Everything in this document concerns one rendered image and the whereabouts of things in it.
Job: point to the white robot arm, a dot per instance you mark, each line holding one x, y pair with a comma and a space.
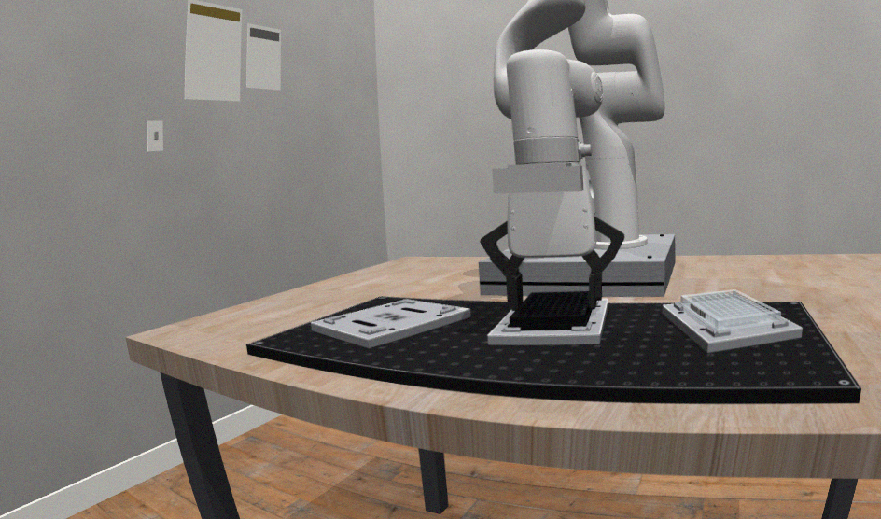
545, 87

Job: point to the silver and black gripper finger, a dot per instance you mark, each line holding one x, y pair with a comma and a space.
599, 264
507, 266

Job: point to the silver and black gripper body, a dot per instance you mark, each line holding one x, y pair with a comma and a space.
552, 224

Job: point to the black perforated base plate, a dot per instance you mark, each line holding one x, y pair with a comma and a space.
642, 357

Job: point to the black well plate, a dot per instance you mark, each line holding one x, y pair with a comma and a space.
552, 311

